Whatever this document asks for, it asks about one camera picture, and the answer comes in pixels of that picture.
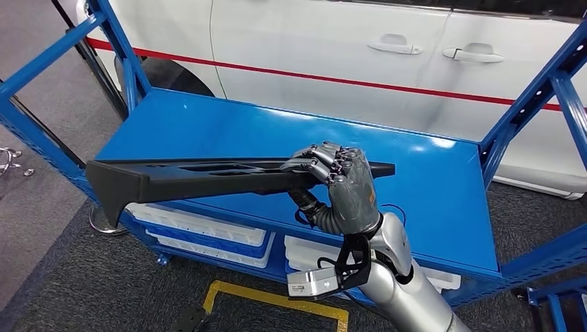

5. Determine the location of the white car door handle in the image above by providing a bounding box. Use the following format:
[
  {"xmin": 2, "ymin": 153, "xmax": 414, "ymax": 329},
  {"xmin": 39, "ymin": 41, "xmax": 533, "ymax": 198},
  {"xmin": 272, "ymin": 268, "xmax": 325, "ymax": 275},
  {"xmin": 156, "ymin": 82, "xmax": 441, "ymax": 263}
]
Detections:
[
  {"xmin": 442, "ymin": 42, "xmax": 506, "ymax": 64},
  {"xmin": 366, "ymin": 33, "xmax": 424, "ymax": 56}
]

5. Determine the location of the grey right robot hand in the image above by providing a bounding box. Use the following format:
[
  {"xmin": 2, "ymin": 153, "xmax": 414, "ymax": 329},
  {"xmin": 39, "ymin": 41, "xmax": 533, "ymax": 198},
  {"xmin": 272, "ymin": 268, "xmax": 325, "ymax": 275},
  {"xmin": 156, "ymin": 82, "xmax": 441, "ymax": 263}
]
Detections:
[{"xmin": 280, "ymin": 140, "xmax": 382, "ymax": 237}]

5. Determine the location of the blue metal shelf rack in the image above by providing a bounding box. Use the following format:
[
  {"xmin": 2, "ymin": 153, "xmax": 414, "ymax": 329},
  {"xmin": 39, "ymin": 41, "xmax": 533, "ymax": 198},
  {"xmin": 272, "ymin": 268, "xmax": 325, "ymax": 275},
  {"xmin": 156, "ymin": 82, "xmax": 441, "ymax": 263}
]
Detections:
[{"xmin": 0, "ymin": 0, "xmax": 587, "ymax": 308}]

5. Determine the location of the white plastic bin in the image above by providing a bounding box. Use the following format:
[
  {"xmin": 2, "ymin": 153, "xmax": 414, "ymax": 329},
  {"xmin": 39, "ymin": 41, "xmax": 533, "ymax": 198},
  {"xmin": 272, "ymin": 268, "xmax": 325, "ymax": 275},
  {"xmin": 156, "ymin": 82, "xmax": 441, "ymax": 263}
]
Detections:
[
  {"xmin": 283, "ymin": 234, "xmax": 462, "ymax": 295},
  {"xmin": 145, "ymin": 230, "xmax": 277, "ymax": 270},
  {"xmin": 125, "ymin": 202, "xmax": 268, "ymax": 248}
]

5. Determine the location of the black car wheel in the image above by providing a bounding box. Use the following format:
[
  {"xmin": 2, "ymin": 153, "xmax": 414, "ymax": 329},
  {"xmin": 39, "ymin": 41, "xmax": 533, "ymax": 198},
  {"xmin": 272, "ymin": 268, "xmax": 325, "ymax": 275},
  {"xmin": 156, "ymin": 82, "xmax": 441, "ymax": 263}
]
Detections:
[{"xmin": 114, "ymin": 57, "xmax": 217, "ymax": 100}]

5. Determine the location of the white car with red stripe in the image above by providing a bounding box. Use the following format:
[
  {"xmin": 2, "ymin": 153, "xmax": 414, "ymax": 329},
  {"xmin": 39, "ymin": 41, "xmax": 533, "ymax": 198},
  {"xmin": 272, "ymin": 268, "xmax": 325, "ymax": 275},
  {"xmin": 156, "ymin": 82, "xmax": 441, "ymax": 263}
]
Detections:
[{"xmin": 57, "ymin": 0, "xmax": 587, "ymax": 201}]

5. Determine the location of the long black plastic part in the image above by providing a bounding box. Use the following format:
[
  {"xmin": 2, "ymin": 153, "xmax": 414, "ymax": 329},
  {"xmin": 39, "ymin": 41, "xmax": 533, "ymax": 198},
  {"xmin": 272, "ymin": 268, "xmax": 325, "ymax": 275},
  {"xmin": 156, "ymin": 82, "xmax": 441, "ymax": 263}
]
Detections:
[{"xmin": 85, "ymin": 156, "xmax": 397, "ymax": 229}]

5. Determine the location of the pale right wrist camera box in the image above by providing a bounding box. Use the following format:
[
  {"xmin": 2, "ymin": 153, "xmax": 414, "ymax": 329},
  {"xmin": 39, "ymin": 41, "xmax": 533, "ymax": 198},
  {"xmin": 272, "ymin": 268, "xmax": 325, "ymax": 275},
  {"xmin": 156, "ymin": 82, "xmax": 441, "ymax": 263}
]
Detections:
[{"xmin": 286, "ymin": 234, "xmax": 373, "ymax": 302}]

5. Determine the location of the round chrome stanchion base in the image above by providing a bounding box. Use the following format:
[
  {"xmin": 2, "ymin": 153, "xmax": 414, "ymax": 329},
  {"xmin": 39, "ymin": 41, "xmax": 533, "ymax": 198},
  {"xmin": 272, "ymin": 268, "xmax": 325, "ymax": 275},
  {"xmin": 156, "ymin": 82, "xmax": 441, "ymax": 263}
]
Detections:
[{"xmin": 88, "ymin": 203, "xmax": 130, "ymax": 237}]

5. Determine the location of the chrome metal fitting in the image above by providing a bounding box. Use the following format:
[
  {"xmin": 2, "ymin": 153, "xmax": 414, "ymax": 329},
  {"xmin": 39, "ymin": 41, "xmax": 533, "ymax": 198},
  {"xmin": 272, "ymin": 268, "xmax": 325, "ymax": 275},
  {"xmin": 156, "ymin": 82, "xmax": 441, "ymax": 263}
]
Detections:
[{"xmin": 0, "ymin": 146, "xmax": 36, "ymax": 178}]

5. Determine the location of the black robot foot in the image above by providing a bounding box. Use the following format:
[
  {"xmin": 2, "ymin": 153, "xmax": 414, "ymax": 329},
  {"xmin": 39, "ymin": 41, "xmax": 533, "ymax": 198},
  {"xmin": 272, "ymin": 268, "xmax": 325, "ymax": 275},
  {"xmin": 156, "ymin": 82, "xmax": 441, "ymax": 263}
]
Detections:
[{"xmin": 170, "ymin": 304, "xmax": 217, "ymax": 332}]

